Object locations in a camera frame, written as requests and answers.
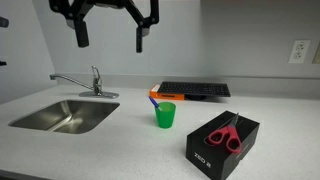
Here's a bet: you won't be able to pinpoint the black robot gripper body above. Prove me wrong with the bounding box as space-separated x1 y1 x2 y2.
84 0 129 10

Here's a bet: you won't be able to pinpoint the green plastic cup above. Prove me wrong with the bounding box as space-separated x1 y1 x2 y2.
154 101 177 129

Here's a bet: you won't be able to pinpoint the chrome sink faucet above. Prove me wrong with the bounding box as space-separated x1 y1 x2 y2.
49 65 120 100

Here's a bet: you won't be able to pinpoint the orange flat box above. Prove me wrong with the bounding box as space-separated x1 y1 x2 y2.
149 84 185 101

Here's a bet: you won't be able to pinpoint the black computer keyboard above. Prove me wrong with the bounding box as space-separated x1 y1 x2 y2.
156 81 232 98

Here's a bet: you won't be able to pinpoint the stainless steel sink basin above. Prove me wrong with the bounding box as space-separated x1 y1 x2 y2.
8 99 121 135

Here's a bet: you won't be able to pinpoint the black cardboard box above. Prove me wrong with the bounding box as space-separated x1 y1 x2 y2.
185 110 261 180

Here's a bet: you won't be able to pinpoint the red handled scissors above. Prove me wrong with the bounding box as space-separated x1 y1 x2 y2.
207 112 243 155

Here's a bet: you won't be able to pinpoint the white wall power outlet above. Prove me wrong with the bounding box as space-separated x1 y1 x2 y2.
287 39 311 64

